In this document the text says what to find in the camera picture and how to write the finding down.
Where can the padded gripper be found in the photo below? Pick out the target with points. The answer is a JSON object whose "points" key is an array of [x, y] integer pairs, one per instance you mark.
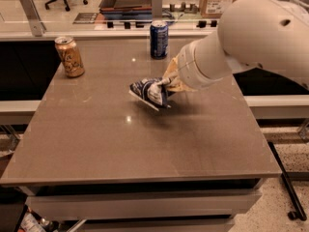
{"points": [[187, 68]]}

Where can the blue chip bag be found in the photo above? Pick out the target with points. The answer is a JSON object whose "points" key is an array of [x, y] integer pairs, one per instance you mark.
{"points": [[152, 91]]}

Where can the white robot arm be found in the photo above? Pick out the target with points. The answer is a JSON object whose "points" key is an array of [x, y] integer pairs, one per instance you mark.
{"points": [[265, 34]]}

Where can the blue soda can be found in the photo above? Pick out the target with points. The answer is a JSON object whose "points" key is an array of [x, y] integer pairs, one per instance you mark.
{"points": [[159, 39]]}

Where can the orange soda can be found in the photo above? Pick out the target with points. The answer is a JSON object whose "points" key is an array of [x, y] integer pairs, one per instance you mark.
{"points": [[70, 56]]}

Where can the upper grey drawer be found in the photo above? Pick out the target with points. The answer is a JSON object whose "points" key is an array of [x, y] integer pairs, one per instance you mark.
{"points": [[145, 204]]}

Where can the grey drawer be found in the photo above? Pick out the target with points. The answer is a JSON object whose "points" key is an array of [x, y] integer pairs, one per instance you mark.
{"points": [[145, 204], [182, 225]]}

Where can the lower grey drawer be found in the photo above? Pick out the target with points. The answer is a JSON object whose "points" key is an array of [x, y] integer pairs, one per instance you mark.
{"points": [[182, 225]]}

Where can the black floor bar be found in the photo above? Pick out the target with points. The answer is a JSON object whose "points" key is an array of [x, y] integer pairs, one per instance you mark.
{"points": [[288, 178]]}

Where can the middle metal glass bracket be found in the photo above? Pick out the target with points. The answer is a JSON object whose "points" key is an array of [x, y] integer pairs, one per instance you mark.
{"points": [[156, 8]]}

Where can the left metal glass bracket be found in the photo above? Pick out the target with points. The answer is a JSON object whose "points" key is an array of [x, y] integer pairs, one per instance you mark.
{"points": [[36, 25]]}

